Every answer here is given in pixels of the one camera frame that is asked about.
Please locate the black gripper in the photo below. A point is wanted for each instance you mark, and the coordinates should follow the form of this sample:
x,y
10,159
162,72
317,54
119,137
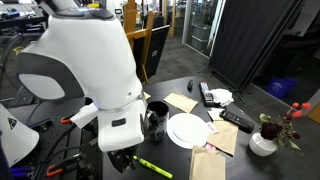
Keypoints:
x,y
121,160

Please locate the green highlighter pen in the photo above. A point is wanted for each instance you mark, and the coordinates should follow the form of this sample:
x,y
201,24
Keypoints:
x,y
153,166

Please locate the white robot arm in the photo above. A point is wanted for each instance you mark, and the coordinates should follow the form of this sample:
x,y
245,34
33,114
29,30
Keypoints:
x,y
86,60

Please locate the black speckled mug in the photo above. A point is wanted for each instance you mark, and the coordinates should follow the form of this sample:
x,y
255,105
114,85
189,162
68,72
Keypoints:
x,y
159,120

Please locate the yellow sticky note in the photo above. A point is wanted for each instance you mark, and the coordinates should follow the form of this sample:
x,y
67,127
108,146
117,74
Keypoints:
x,y
147,96

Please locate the black perforated mounting table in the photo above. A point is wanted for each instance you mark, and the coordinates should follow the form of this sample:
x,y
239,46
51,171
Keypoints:
x,y
56,136

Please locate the orange black clamp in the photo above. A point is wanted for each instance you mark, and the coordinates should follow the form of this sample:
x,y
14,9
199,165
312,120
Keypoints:
x,y
53,171
65,120

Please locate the white rimmed plate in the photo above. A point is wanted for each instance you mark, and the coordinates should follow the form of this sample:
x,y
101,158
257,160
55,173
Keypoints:
x,y
188,130

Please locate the tan paper envelope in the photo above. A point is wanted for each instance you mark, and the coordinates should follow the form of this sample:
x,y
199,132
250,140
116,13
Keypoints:
x,y
180,101

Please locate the brown paper bag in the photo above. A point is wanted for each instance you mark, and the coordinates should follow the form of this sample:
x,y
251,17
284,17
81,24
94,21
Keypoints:
x,y
225,136
206,165

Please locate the pink packet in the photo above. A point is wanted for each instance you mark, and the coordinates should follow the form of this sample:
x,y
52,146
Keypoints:
x,y
212,128
210,147

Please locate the small black oblong gadget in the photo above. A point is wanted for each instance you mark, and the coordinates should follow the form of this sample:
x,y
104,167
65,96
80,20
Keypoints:
x,y
190,86

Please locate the white paper slip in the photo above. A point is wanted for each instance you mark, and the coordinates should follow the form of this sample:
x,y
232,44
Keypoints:
x,y
215,114

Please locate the grey button remote control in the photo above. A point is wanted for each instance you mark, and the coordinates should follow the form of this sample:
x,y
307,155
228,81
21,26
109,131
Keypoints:
x,y
206,95

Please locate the large black monitor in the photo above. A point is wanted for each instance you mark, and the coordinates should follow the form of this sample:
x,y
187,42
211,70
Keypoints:
x,y
156,50

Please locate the black keyboard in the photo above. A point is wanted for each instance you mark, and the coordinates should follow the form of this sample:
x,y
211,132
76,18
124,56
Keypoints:
x,y
20,98

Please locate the crumpled white tissue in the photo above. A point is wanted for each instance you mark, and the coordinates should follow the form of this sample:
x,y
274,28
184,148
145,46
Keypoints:
x,y
222,96

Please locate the black remote control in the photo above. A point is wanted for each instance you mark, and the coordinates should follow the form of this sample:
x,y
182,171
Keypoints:
x,y
236,121

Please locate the grey storage crate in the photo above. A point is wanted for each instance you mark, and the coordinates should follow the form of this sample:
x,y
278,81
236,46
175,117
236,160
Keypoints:
x,y
200,45
202,31

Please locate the wooden easel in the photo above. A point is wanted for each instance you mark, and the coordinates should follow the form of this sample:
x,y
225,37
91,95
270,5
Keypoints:
x,y
130,16

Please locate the dark red rose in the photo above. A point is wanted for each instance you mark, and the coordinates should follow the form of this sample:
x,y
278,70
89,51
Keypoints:
x,y
270,130

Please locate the black folding divider screen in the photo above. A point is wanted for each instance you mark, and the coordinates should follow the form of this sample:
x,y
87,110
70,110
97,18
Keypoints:
x,y
246,40

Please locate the blue bin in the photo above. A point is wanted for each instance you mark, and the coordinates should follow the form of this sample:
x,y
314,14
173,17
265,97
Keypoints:
x,y
280,87

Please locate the orange berry sprig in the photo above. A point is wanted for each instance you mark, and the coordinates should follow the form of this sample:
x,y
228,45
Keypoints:
x,y
297,114

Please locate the small black bracket block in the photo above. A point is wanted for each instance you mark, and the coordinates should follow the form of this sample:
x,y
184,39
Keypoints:
x,y
41,126

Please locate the wooden post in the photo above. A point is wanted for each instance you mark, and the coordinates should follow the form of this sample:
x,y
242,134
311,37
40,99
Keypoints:
x,y
172,20

